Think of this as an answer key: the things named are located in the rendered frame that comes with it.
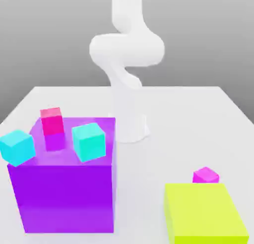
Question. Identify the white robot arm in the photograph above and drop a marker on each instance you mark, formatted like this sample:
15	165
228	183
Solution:
127	49

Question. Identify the small turquoise cube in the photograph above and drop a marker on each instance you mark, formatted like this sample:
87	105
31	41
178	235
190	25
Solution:
89	141

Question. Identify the small pink-red cube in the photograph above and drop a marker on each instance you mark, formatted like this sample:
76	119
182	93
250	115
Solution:
52	122

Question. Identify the small purple cube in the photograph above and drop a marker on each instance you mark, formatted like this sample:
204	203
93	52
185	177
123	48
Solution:
55	141

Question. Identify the small magenta cube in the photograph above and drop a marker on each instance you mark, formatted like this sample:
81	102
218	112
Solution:
205	175

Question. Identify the small cyan cube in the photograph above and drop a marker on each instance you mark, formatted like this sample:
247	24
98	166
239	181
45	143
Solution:
16	147

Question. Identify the large purple box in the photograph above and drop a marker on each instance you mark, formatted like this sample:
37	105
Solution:
65	196

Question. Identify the large yellow-green box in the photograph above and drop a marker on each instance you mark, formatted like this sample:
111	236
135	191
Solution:
204	210

